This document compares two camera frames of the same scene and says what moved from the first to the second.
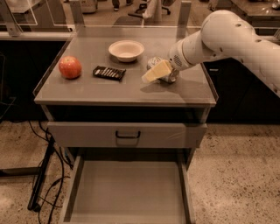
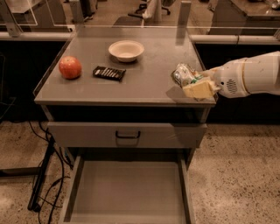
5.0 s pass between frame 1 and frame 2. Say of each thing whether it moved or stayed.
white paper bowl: stayed
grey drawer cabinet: stayed
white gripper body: moved
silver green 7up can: moved
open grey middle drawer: stayed
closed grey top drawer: stayed
